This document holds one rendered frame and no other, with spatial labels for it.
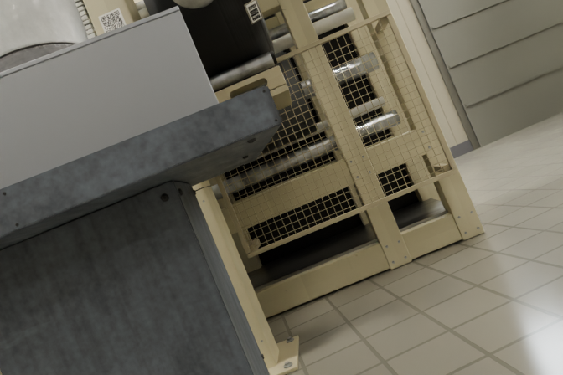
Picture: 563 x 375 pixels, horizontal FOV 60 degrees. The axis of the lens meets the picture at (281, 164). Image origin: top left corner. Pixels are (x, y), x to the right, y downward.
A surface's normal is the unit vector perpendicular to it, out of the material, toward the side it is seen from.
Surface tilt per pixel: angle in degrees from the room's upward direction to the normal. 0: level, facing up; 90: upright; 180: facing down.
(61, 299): 90
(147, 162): 90
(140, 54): 90
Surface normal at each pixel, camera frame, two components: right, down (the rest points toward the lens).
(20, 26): 0.31, -0.11
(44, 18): 0.65, -0.23
